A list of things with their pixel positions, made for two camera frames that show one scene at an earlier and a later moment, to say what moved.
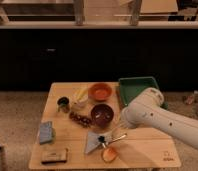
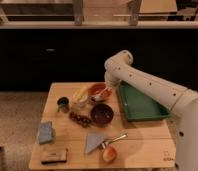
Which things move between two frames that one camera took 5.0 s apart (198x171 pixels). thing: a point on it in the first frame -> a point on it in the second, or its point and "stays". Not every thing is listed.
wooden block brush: [54, 156] stays
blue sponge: [46, 132] stays
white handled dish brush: [103, 140] -> [99, 97]
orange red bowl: [100, 91] stays
